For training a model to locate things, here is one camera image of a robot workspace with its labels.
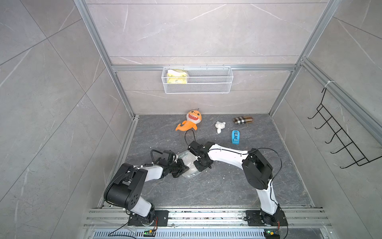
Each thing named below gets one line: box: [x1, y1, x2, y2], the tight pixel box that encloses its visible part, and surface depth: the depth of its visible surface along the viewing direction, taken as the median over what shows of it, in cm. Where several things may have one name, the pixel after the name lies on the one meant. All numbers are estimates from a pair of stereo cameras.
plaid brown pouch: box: [232, 116, 254, 125], surface depth 116 cm
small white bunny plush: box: [214, 120, 226, 134], surface depth 112 cm
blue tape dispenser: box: [231, 129, 241, 145], surface depth 106 cm
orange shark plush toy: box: [175, 109, 202, 132], surface depth 112 cm
